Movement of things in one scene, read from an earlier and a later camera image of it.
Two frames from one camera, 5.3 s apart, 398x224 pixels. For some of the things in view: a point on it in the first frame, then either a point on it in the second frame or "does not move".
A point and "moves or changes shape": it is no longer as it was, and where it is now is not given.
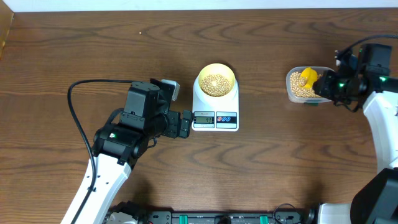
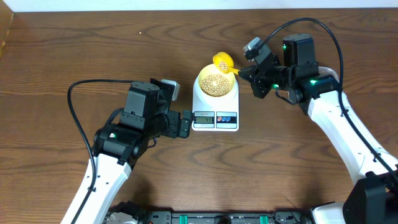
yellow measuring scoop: [307, 78] moves or changes shape
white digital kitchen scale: [210, 114] does not move
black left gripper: [172, 129] does not move
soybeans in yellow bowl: [216, 85] does not move
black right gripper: [323, 85] → [254, 74]
